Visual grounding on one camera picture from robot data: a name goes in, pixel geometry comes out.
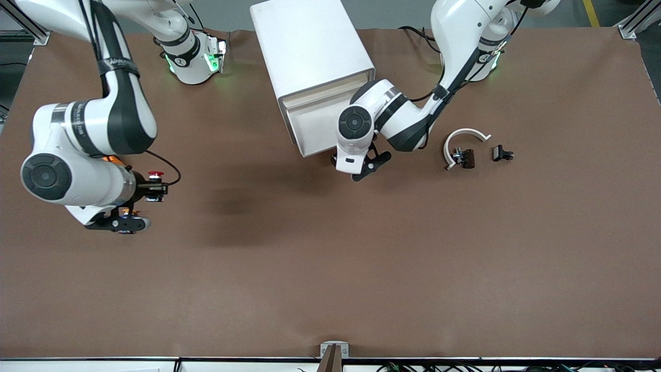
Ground brown table cover sheet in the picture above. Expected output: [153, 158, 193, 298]
[0, 27, 661, 361]

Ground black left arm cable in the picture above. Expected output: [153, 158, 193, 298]
[408, 0, 532, 104]

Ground black cable bundle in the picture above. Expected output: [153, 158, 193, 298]
[377, 362, 584, 372]

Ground white curved plastic piece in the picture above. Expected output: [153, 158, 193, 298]
[443, 128, 492, 172]

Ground grey bracket with brown post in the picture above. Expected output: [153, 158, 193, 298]
[318, 342, 350, 372]

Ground black base cable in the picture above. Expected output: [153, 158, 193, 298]
[399, 25, 444, 55]

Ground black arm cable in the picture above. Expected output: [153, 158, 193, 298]
[408, 0, 532, 104]
[75, 0, 181, 188]

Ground aluminium frame profile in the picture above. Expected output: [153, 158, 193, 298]
[617, 0, 661, 40]
[0, 5, 52, 46]

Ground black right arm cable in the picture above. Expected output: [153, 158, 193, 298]
[75, 0, 181, 188]

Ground white drawer cabinet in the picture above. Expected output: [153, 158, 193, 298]
[250, 0, 376, 146]

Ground red push button switch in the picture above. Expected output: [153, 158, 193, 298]
[145, 170, 169, 202]

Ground dark brown switch component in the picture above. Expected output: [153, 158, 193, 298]
[452, 148, 476, 169]

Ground yellow push button switch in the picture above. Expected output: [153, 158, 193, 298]
[119, 208, 140, 235]

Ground cream white cabinet drawer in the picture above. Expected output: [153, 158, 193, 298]
[285, 90, 362, 159]
[282, 73, 373, 109]

